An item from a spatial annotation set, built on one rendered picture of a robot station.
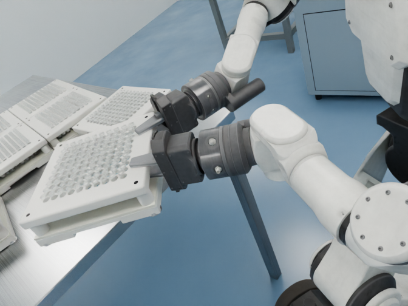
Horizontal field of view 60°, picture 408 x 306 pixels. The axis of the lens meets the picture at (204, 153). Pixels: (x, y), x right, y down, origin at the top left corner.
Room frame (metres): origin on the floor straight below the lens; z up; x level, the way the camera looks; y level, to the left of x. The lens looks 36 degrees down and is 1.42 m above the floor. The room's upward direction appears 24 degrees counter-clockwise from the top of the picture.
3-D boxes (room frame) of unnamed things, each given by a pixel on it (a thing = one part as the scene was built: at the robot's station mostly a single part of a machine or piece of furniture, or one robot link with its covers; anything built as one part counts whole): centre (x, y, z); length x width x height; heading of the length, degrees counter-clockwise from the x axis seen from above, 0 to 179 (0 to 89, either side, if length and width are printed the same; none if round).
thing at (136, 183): (0.61, 0.21, 1.06); 0.25 x 0.24 x 0.02; 79
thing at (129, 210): (0.61, 0.21, 1.01); 0.24 x 0.24 x 0.02; 79
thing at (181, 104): (0.68, 0.00, 1.05); 0.12 x 0.10 x 0.13; 111
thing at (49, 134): (1.23, 0.40, 0.94); 0.25 x 0.24 x 0.02; 119
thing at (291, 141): (0.42, -0.12, 1.06); 0.13 x 0.07 x 0.09; 6
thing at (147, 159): (0.53, 0.10, 1.07); 0.06 x 0.03 x 0.02; 71
